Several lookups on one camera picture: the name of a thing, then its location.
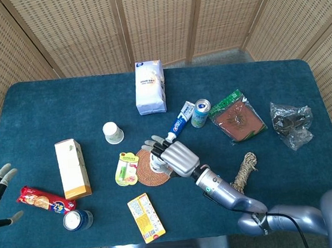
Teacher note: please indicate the light green drink can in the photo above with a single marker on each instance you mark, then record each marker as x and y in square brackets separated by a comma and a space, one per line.
[200, 115]

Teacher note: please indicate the red biscuit packet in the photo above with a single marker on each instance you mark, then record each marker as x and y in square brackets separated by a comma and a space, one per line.
[39, 201]

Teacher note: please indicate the white paper bag package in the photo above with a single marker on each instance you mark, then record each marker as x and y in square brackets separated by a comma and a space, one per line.
[150, 90]

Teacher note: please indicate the blue can white lid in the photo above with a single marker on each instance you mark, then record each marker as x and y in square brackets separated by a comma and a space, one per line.
[75, 220]

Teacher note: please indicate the white paper cup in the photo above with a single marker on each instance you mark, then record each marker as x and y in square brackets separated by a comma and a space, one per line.
[155, 170]
[154, 162]
[112, 131]

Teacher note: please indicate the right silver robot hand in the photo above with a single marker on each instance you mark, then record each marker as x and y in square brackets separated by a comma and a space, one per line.
[180, 157]

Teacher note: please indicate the tall cream carton box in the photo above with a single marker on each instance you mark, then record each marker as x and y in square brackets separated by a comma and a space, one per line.
[71, 168]

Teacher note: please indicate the blue white toothpaste tube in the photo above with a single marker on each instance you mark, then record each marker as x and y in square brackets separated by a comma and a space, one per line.
[180, 123]

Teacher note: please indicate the clear plastic bag dark contents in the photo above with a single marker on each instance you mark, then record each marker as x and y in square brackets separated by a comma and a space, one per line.
[289, 120]

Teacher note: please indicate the green lip balm blister pack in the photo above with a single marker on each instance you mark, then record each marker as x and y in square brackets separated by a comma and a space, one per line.
[126, 170]

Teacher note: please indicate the round woven brown coaster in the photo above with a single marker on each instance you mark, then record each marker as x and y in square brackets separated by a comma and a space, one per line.
[142, 174]

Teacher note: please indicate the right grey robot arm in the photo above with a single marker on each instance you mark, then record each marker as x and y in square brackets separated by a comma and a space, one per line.
[226, 191]

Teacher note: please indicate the green packaged brown cloth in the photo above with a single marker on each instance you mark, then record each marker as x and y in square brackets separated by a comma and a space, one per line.
[237, 121]

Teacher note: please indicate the yellow printed flat box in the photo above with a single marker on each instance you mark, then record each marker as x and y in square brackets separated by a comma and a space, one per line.
[146, 217]

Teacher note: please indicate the blue felt table cover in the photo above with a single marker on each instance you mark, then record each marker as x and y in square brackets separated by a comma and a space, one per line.
[52, 110]

